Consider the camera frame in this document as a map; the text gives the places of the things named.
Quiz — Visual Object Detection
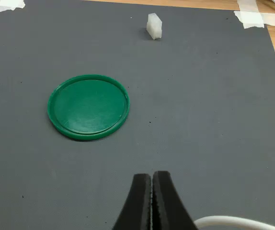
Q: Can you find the small white plastic terminal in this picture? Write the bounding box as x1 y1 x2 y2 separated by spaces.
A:
146 13 163 40

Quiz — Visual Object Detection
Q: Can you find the round green lid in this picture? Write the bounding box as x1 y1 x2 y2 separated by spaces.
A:
47 74 131 141

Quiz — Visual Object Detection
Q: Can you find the dark grey mat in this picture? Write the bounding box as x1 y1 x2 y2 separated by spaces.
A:
0 0 275 230

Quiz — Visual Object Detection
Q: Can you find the white tape strip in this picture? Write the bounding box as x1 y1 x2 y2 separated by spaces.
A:
233 10 265 30
0 0 26 13
237 0 258 12

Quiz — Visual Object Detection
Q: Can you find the white cable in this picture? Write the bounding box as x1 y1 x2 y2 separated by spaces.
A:
193 215 275 230

